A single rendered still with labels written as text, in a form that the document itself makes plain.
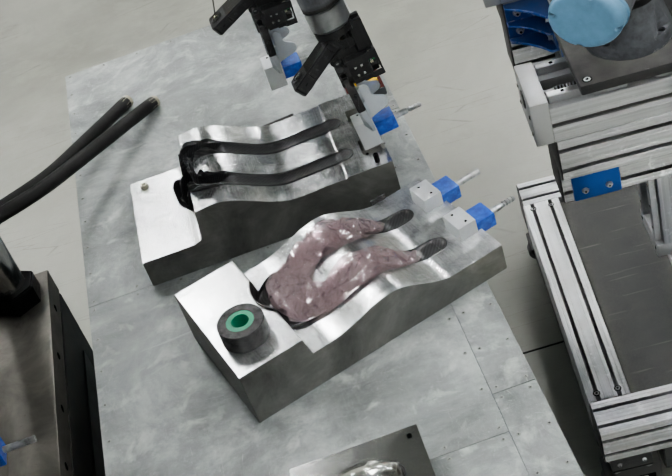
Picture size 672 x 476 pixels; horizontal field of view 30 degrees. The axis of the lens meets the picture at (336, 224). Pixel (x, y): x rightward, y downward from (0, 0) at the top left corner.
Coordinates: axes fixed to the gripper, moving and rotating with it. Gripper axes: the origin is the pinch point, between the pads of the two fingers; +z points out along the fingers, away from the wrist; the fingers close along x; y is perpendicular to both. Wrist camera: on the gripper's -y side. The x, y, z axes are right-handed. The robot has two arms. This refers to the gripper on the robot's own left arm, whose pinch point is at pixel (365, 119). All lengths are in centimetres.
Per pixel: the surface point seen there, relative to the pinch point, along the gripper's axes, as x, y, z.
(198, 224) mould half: -7.1, -35.7, 0.6
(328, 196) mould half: -6.3, -12.3, 7.7
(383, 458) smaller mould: -70, -19, 15
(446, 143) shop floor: 121, 18, 82
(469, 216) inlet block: -27.5, 9.0, 11.3
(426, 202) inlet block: -19.4, 3.5, 10.0
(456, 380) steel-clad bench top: -53, -5, 21
